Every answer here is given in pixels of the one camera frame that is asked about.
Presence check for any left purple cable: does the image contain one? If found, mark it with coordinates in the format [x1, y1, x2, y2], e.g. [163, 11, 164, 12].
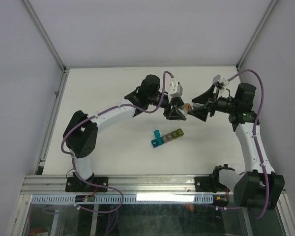
[60, 71, 174, 212]

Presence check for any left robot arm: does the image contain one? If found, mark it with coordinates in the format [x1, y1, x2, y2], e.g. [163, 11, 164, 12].
[61, 71, 191, 191]

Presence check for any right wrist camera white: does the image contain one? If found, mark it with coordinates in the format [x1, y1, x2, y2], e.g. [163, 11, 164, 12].
[212, 74, 230, 90]

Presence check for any multicolour weekly pill organizer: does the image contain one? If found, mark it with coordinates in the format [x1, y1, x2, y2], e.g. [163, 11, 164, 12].
[151, 128, 184, 148]

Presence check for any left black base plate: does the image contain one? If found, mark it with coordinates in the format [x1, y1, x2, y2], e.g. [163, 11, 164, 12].
[65, 174, 109, 193]

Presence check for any right aluminium frame post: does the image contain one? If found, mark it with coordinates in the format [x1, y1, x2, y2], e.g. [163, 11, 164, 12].
[236, 0, 279, 71]

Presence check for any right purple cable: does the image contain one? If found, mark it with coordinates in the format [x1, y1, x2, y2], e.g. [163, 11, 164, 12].
[226, 70, 271, 219]

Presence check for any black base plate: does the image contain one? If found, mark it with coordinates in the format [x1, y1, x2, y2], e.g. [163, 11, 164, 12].
[65, 174, 109, 193]
[194, 175, 241, 193]

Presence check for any left aluminium frame post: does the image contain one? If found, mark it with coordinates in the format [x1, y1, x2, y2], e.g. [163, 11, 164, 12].
[21, 0, 69, 74]

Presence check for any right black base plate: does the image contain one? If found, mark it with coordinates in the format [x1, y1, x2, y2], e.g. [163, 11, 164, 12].
[194, 175, 241, 193]

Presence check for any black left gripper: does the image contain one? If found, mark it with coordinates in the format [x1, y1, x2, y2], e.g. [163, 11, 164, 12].
[147, 92, 187, 119]

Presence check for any grey slotted cable duct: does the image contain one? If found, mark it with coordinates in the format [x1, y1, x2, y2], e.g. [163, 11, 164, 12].
[31, 193, 213, 205]

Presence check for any clear pill bottle with capsules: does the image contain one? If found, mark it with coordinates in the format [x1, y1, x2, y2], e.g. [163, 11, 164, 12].
[179, 103, 192, 117]

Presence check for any purple cable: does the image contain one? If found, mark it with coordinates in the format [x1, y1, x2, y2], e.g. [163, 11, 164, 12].
[60, 71, 174, 212]
[226, 70, 271, 219]

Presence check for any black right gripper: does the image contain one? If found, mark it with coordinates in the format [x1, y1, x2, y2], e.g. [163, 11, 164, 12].
[187, 84, 238, 121]

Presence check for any aluminium frame post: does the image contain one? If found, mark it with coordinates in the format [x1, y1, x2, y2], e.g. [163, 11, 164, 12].
[236, 0, 279, 71]
[21, 0, 69, 74]

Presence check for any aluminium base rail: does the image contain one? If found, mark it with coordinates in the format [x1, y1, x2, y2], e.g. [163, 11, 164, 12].
[21, 174, 286, 195]

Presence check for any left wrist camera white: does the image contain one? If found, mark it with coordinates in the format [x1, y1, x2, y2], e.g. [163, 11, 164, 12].
[168, 77, 183, 98]

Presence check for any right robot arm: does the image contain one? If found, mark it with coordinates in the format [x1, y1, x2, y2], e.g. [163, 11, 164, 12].
[188, 83, 285, 211]

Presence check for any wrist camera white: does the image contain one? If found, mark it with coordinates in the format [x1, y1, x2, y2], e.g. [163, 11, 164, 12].
[212, 74, 230, 90]
[168, 77, 183, 98]

